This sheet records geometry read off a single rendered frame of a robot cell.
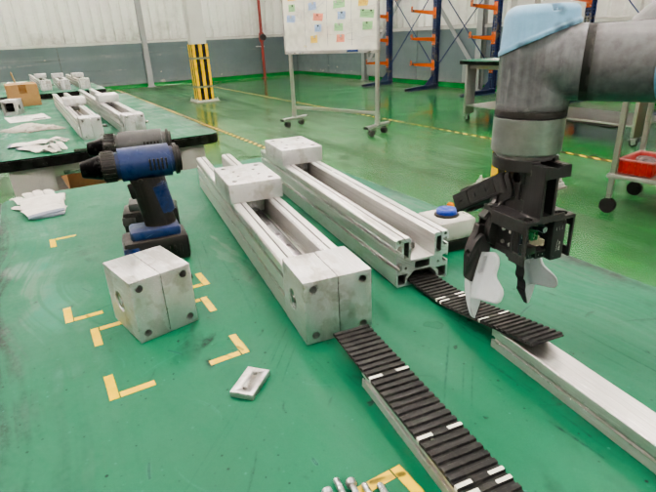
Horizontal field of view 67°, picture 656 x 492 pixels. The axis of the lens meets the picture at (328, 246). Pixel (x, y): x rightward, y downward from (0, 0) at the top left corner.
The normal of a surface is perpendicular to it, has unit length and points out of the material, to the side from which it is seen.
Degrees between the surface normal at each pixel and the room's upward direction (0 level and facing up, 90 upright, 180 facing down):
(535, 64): 90
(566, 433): 0
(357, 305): 90
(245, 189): 90
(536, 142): 90
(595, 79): 109
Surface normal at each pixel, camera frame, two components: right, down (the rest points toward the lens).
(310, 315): 0.38, 0.35
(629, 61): -0.47, 0.28
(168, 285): 0.66, 0.26
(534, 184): -0.92, 0.18
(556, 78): -0.43, 0.62
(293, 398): -0.04, -0.92
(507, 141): -0.79, 0.28
